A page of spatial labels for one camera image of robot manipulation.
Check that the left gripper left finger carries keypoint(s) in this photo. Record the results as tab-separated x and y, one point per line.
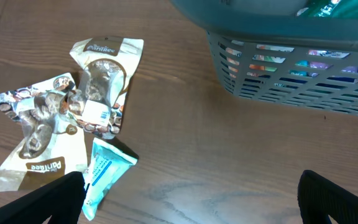
58	202

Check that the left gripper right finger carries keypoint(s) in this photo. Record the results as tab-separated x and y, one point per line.
321	201

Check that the Kleenex tissue multipack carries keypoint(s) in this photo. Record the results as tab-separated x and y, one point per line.
251	70

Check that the grey plastic basket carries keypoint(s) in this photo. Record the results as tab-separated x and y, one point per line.
275	23

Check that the green Nescafe coffee bag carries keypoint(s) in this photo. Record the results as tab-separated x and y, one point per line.
345	9

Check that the lower Pantree snack pouch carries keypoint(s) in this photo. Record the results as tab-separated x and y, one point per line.
51	147

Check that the pantree snack pouch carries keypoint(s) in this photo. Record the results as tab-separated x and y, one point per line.
51	147
107	65

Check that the light blue wipes packet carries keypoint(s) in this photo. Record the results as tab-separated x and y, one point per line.
108	164

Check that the upper Pantree snack pouch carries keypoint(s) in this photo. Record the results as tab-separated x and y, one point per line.
107	65

